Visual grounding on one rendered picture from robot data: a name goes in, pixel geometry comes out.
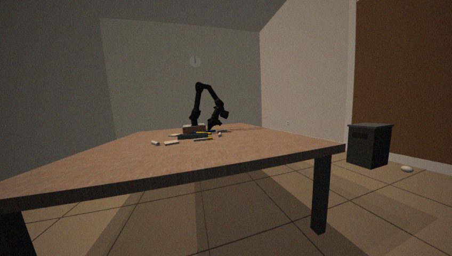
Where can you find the grey keyboard with white letter keys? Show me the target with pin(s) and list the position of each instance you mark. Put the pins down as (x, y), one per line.
(192, 136)

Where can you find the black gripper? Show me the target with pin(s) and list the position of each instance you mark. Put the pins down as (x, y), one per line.
(212, 121)

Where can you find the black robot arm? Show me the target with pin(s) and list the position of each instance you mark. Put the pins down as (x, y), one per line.
(219, 108)

